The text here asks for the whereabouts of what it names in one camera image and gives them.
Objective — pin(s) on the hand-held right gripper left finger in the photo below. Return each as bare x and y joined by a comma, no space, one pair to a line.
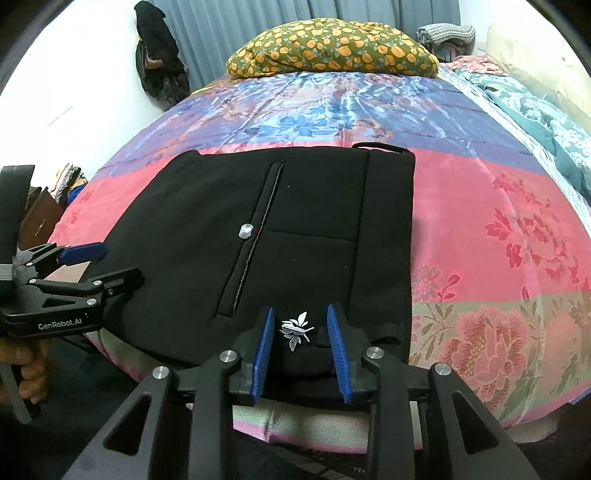
263,353

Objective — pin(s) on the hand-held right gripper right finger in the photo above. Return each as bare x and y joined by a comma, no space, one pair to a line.
339,357

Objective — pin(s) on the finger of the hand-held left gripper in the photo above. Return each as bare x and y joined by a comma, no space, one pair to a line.
115,280
83,253

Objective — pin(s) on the black pants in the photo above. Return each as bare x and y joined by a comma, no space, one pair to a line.
184,230

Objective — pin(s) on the person's left hand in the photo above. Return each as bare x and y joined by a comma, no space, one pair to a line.
30,374

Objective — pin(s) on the brown wooden nightstand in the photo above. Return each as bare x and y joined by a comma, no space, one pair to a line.
41,221

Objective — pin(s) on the pile of colourful clothes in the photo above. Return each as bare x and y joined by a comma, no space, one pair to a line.
69,182

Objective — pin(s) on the person's dark clothing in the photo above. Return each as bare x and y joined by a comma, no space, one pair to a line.
286,461

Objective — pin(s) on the colourful floral satin quilt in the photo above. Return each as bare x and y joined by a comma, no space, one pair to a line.
485,230

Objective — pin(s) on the black hanging clothes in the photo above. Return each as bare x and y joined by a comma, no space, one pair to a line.
159,60

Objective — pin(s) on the grey-blue curtain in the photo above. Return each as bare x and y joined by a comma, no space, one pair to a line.
221,27

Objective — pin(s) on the green and blue striped sheet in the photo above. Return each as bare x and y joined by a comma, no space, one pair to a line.
461,84

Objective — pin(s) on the green pillow with orange flowers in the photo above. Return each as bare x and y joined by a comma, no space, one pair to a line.
332,46

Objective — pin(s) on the teal floral blanket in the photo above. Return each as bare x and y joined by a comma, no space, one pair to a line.
535,110

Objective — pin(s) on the pink cloth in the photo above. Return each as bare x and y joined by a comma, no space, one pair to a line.
478,64

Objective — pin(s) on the dark folded cloth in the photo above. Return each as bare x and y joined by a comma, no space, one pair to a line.
452,51

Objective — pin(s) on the grey knit blanket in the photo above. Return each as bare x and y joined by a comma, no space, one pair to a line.
445,33

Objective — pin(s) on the cream cushion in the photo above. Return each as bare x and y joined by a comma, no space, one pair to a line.
540,60

